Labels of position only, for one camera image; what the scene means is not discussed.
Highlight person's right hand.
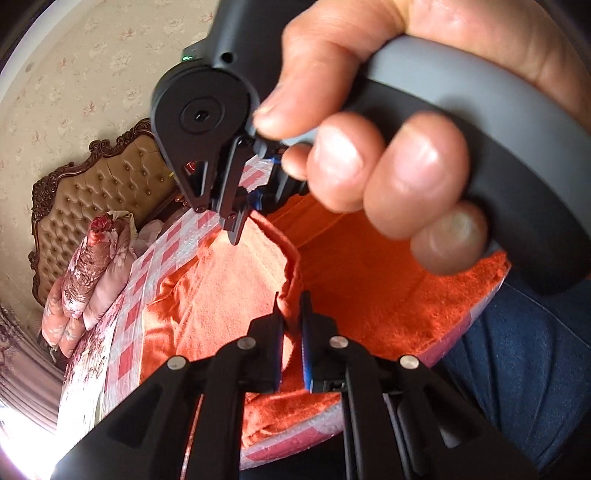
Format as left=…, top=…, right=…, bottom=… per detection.
left=254, top=0, right=591, bottom=276

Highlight red floral folded quilt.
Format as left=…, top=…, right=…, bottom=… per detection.
left=62, top=210, right=139, bottom=319

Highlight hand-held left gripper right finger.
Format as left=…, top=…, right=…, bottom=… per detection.
left=300, top=290, right=540, bottom=480

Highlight person's jeans leg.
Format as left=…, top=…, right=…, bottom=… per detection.
left=436, top=265, right=591, bottom=480

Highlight floral bed sheet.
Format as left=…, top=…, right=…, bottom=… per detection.
left=55, top=277, right=134, bottom=462

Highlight pink checkered table cover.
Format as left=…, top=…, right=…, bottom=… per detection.
left=95, top=154, right=506, bottom=470

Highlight tufted wooden headboard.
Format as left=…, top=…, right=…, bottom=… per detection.
left=28, top=117, right=185, bottom=305

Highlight pink floral folded quilt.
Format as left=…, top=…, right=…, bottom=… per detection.
left=41, top=263, right=125, bottom=358

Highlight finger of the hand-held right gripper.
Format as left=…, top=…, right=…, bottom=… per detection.
left=175, top=133, right=256, bottom=246
left=252, top=138, right=311, bottom=215

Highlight orange pants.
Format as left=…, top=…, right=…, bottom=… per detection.
left=137, top=194, right=512, bottom=448

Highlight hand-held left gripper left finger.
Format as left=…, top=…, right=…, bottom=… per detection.
left=54, top=292, right=284, bottom=480

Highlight patterned curtain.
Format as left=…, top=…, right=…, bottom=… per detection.
left=0, top=300, right=65, bottom=416

